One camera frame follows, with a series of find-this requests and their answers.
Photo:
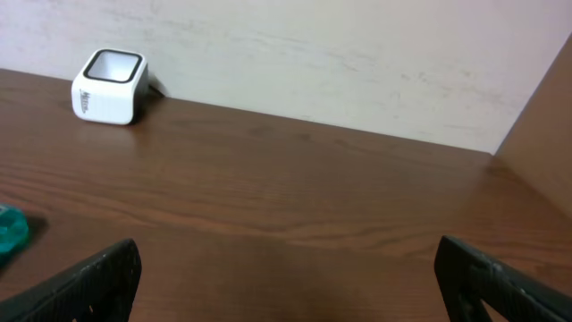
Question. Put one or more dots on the blue Listerine mouthwash bottle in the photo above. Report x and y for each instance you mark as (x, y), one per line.
(14, 233)

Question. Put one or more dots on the white barcode scanner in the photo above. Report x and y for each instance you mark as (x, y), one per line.
(110, 87)

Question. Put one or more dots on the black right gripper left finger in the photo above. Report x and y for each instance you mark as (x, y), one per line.
(101, 287)

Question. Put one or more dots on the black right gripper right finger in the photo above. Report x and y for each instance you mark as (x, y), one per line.
(469, 279)

